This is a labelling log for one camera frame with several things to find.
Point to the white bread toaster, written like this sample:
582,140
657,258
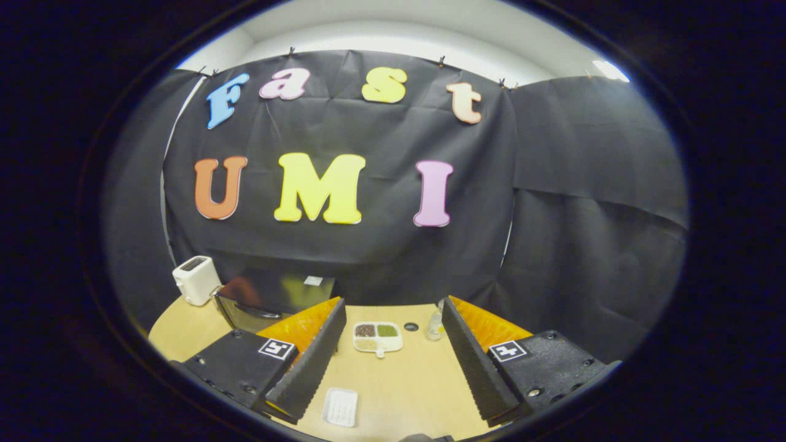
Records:
196,282

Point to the ceiling light panel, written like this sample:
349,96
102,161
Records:
610,70

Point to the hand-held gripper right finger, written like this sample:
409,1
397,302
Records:
474,362

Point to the small white tray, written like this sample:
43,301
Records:
340,407

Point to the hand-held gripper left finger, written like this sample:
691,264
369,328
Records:
316,362

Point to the white divided dish with grains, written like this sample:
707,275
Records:
377,337

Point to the clear plastic bottle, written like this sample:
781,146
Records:
435,328

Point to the black toaster oven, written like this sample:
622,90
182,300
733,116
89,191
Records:
258,301

